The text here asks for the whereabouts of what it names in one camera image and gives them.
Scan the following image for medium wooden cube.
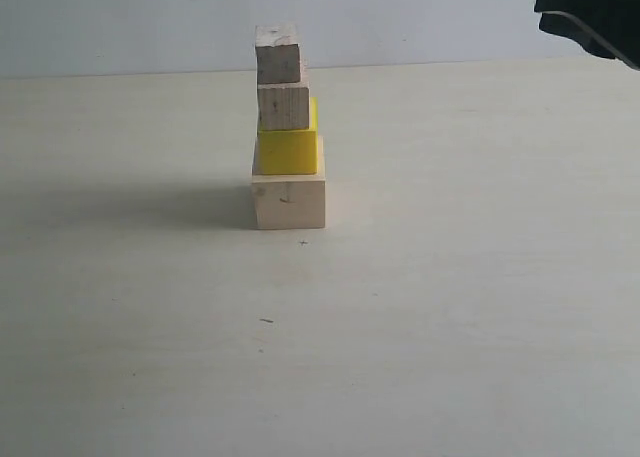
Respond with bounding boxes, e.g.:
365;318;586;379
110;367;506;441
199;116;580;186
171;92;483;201
257;72;311;131

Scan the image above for small wooden cube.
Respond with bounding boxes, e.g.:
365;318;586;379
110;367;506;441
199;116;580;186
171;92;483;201
254;23;302;85

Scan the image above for yellow cube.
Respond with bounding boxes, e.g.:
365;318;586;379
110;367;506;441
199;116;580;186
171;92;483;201
257;97;319;175

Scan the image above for large wooden cube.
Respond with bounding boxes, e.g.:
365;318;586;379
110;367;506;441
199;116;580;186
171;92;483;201
251;136;326;230

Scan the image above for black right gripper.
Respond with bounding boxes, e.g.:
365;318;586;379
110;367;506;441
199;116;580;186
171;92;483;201
534;0;639;70

